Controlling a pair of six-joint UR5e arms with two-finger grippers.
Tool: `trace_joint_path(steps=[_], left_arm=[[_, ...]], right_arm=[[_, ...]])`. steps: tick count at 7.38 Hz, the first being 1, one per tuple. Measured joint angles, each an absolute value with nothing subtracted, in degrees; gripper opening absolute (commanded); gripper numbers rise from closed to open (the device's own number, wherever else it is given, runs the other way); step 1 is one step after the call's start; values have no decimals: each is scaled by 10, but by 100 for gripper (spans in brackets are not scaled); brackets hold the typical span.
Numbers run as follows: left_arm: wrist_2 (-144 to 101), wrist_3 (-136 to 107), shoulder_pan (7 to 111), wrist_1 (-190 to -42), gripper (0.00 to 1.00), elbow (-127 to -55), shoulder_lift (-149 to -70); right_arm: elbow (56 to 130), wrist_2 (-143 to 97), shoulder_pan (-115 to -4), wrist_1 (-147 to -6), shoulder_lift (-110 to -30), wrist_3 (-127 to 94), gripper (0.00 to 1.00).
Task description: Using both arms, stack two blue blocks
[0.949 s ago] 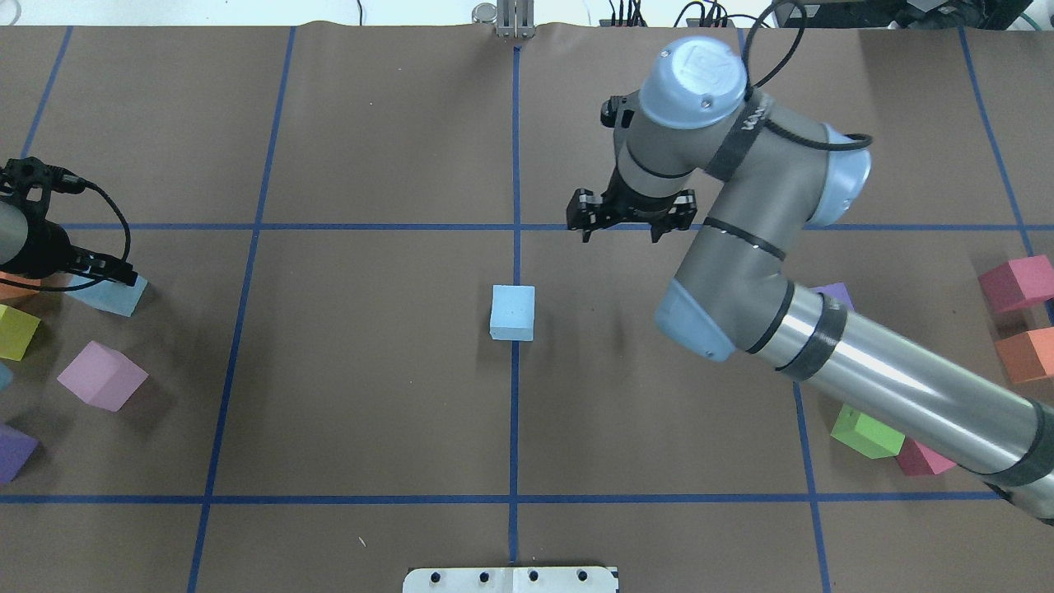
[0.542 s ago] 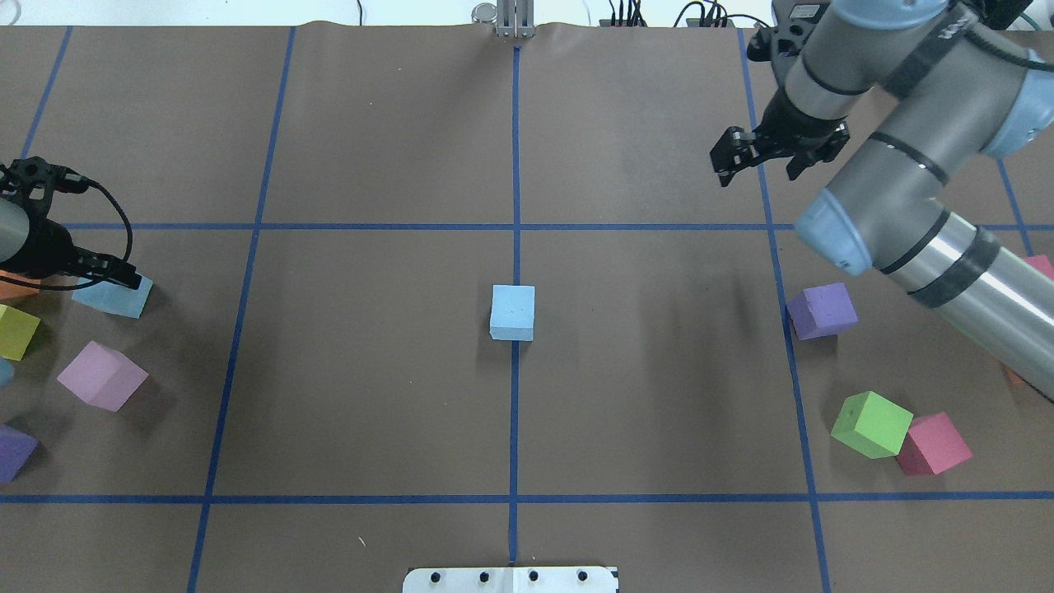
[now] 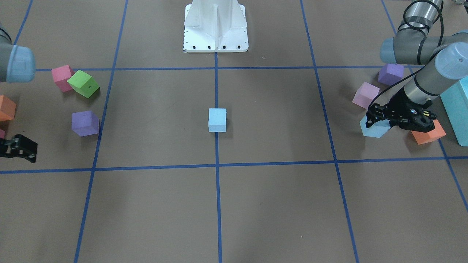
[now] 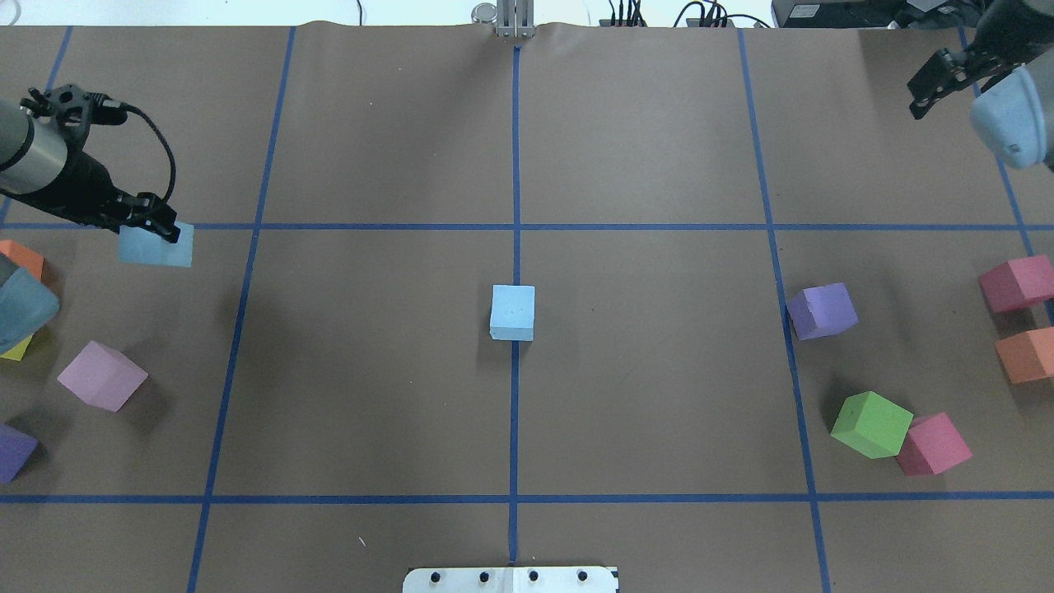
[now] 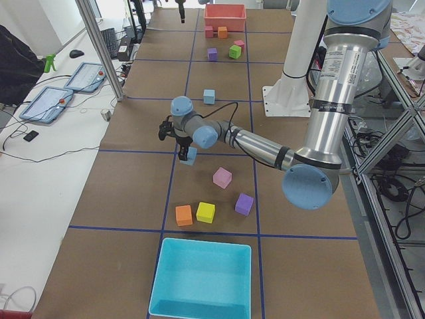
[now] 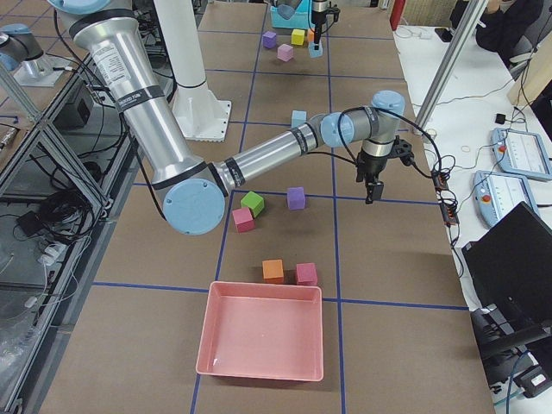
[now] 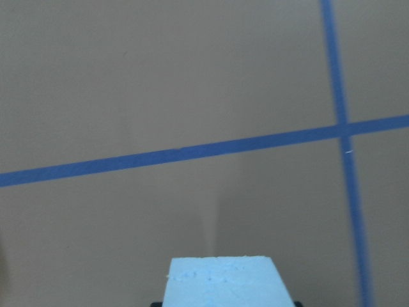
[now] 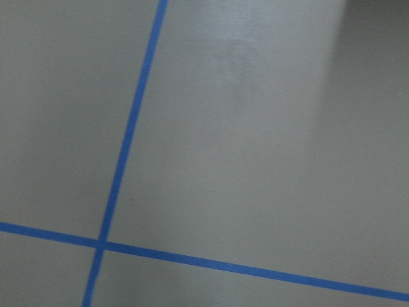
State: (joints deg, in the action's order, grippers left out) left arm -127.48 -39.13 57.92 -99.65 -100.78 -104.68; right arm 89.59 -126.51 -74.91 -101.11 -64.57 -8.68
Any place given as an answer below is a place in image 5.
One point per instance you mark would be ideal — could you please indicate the orange foam block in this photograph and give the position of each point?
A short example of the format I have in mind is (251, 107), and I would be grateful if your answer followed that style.
(222, 32)
(183, 215)

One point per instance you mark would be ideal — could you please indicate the cyan plastic bin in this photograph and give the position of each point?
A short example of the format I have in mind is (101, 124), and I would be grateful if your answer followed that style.
(202, 279)

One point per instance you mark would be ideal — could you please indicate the green foam block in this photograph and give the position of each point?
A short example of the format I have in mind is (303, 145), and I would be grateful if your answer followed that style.
(235, 52)

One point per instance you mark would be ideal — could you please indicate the dark pink foam block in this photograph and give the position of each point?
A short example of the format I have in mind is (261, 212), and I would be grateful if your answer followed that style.
(240, 44)

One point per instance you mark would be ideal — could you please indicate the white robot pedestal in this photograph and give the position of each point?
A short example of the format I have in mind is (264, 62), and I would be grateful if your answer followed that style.
(289, 97)

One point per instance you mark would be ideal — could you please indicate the silver tape roll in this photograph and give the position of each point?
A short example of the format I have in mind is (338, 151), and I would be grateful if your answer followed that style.
(106, 114)

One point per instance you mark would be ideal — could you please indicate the black smartphone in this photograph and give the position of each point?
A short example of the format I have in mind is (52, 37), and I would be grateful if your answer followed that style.
(30, 136)

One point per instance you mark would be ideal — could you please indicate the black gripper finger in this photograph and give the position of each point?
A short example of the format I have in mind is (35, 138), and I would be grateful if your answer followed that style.
(181, 11)
(184, 151)

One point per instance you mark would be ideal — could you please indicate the light blue foam block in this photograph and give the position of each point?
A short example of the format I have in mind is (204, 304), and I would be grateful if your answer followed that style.
(209, 96)
(191, 157)

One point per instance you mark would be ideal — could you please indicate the purple foam block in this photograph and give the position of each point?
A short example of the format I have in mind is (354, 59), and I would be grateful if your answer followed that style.
(212, 54)
(244, 204)

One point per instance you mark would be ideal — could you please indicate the red plastic bin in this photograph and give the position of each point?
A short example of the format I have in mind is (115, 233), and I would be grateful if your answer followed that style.
(231, 16)

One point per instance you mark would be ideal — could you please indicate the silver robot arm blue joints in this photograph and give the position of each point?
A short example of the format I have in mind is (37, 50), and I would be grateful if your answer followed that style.
(311, 173)

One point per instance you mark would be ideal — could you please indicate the black computer mouse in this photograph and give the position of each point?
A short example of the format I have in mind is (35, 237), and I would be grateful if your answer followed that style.
(75, 53)

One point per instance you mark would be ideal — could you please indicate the black keyboard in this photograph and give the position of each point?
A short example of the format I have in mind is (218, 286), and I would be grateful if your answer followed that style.
(111, 42)

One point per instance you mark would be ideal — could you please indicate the aluminium frame post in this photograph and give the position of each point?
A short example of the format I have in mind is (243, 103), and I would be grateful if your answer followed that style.
(96, 38)

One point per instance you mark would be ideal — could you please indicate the green spray bottle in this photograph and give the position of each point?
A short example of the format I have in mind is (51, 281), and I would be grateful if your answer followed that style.
(49, 63)

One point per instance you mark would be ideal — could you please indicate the yellow foam block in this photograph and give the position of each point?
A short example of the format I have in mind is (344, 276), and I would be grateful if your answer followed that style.
(205, 212)

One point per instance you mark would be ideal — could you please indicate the magenta foam block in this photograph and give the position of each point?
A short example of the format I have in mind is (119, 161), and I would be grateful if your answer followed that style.
(209, 31)

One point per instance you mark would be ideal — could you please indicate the blue teach pendant tablet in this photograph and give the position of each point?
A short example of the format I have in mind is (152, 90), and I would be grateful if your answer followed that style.
(86, 78)
(48, 104)

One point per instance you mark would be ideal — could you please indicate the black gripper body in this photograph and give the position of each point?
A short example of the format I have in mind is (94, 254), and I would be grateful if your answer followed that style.
(182, 141)

